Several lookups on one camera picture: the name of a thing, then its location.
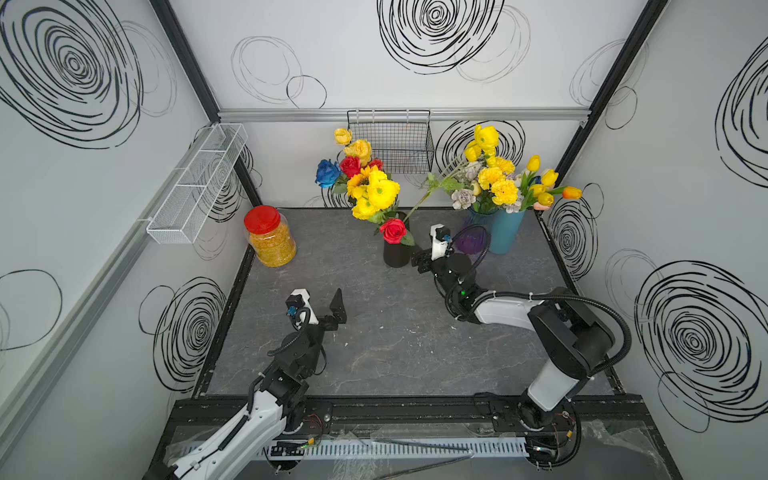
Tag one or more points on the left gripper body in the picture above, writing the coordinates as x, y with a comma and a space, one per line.
312, 337

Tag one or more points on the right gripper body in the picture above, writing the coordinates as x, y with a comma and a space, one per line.
441, 269

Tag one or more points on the black vase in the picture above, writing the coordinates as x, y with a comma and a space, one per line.
396, 256

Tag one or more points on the yellow poppy stem large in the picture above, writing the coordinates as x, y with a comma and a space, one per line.
375, 195

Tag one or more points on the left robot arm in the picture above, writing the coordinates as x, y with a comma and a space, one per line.
274, 402

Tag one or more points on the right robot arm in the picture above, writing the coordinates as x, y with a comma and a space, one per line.
580, 336

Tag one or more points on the purple glass vase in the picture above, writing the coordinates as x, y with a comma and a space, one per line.
472, 242

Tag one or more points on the teal ceramic vase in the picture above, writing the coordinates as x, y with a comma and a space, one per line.
504, 229

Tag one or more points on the red rose low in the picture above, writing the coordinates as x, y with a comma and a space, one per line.
394, 231

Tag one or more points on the yellow carnation bouquet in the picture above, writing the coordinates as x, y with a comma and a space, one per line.
486, 186

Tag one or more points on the red lid plastic jar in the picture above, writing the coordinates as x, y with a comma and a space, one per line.
270, 236

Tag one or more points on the yellow tulip bouquet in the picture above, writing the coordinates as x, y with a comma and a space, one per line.
537, 190

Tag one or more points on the blue rose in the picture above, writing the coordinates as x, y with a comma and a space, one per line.
327, 173

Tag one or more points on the red rose top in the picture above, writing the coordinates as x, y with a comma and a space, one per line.
352, 166

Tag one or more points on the yellow rose stem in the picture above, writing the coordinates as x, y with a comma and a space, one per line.
353, 147

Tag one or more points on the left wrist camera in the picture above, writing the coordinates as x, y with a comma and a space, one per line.
299, 309

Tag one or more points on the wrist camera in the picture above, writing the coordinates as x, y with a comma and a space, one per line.
441, 238
299, 309

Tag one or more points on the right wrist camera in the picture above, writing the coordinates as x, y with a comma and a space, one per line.
441, 238

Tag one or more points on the white cable duct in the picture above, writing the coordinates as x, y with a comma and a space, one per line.
396, 449

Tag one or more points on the black wire basket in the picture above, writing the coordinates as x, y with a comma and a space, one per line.
401, 138

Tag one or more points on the white wire shelf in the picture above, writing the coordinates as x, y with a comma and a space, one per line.
204, 174

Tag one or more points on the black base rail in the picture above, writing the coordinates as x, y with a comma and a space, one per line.
505, 414

